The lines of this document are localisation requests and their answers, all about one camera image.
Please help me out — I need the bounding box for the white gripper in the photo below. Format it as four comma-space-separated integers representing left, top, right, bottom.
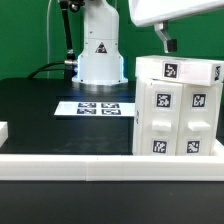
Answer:
128, 0, 224, 53

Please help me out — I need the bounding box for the white cabinet top block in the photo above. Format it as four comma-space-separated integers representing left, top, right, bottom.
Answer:
135, 55, 224, 86

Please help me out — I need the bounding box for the white cabinet door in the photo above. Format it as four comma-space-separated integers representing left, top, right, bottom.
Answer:
176, 84, 223, 156
141, 80, 182, 155

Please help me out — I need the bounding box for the white cabinet body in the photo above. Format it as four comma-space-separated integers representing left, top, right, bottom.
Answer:
132, 77, 224, 157

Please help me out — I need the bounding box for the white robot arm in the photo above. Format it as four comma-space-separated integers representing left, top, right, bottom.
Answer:
72, 0, 224, 86

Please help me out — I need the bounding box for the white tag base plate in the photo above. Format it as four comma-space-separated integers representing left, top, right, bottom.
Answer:
54, 101, 135, 117

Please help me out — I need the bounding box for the black cable bundle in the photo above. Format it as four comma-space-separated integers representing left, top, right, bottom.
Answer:
27, 61, 68, 80

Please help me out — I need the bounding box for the white u-shaped wall fence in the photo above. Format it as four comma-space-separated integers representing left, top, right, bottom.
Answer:
0, 121, 224, 182

